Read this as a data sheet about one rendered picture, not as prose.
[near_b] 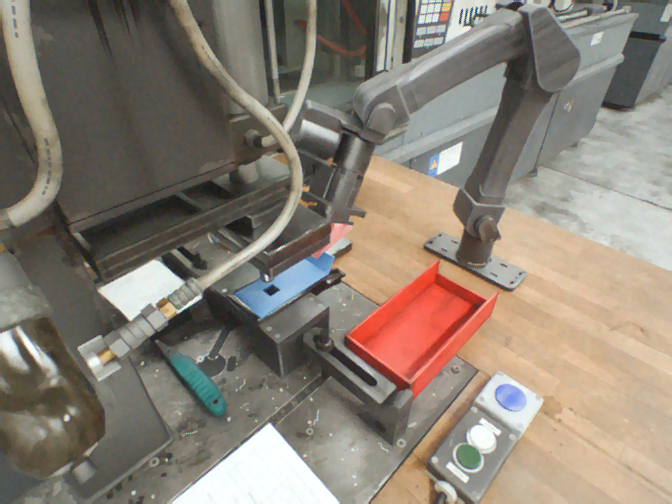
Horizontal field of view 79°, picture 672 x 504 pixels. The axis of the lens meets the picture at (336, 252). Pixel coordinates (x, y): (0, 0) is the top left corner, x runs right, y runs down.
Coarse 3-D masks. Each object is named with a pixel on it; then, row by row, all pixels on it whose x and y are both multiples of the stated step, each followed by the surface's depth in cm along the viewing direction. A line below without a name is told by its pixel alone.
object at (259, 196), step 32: (256, 160) 50; (192, 192) 51; (224, 192) 50; (256, 192) 49; (288, 192) 53; (128, 224) 45; (160, 224) 46; (192, 224) 44; (224, 224) 48; (256, 224) 50; (288, 224) 51; (320, 224) 51; (96, 256) 39; (128, 256) 41; (256, 256) 48; (288, 256) 48
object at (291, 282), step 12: (324, 252) 67; (300, 264) 68; (312, 264) 68; (324, 264) 67; (276, 276) 66; (288, 276) 66; (300, 276) 66; (312, 276) 66; (324, 276) 66; (252, 288) 64; (264, 288) 64; (288, 288) 64; (300, 288) 64; (252, 300) 62; (264, 300) 62; (276, 300) 62; (264, 312) 60
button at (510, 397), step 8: (504, 384) 56; (496, 392) 55; (504, 392) 55; (512, 392) 55; (520, 392) 55; (504, 400) 54; (512, 400) 54; (520, 400) 54; (512, 408) 53; (520, 408) 53
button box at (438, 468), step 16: (464, 416) 53; (480, 416) 53; (464, 432) 51; (496, 432) 51; (448, 448) 50; (496, 448) 50; (512, 448) 50; (432, 464) 48; (448, 464) 48; (480, 464) 48; (496, 464) 48; (448, 480) 47; (464, 480) 47; (480, 480) 47; (448, 496) 47; (464, 496) 46; (480, 496) 46
